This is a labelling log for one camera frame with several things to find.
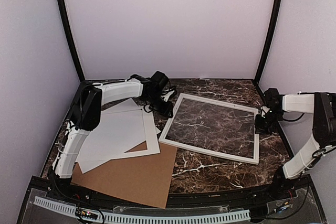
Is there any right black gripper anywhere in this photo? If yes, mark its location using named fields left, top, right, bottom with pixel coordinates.
left=255, top=110, right=284, bottom=134

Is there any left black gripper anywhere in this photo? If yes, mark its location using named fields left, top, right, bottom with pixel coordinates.
left=144, top=92, right=174, bottom=118

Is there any white mat board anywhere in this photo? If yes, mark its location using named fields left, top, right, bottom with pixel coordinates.
left=101, top=108, right=160, bottom=160

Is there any white picture frame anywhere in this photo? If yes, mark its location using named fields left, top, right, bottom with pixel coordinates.
left=158, top=93, right=261, bottom=165

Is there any clear acrylic sheet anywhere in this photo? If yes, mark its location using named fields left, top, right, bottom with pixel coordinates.
left=165, top=98, right=257, bottom=161

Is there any dark landscape photo print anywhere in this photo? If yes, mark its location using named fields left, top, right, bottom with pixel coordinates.
left=76, top=99, right=160, bottom=173

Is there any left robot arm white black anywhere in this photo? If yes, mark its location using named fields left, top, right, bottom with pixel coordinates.
left=48, top=71, right=176, bottom=179

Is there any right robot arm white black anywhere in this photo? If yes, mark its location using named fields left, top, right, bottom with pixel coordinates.
left=254, top=88, right=335, bottom=200

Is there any brown cardboard backing board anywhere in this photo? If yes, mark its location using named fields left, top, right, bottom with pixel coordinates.
left=71, top=143, right=177, bottom=209

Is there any small green circuit board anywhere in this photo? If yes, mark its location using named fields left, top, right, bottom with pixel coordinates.
left=75, top=208, right=98, bottom=220

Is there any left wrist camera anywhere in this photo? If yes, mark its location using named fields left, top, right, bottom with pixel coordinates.
left=162, top=89, right=176, bottom=102

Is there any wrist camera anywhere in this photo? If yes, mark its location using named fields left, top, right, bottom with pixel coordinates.
left=162, top=89, right=176, bottom=102
left=259, top=105, right=270, bottom=117

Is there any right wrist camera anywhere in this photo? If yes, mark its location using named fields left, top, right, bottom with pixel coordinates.
left=259, top=105, right=270, bottom=117

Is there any white slotted cable duct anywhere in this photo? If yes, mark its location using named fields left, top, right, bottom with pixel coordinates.
left=33, top=196, right=250, bottom=223

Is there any black front rail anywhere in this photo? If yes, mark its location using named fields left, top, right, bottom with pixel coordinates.
left=47, top=184, right=297, bottom=208

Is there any right black corner post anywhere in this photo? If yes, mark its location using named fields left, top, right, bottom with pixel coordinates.
left=254, top=0, right=281, bottom=84

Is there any black corner post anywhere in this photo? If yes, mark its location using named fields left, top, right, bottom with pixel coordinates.
left=57, top=0, right=85, bottom=82
left=254, top=0, right=281, bottom=84

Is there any left black corner post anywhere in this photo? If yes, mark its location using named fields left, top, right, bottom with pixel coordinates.
left=57, top=0, right=85, bottom=82

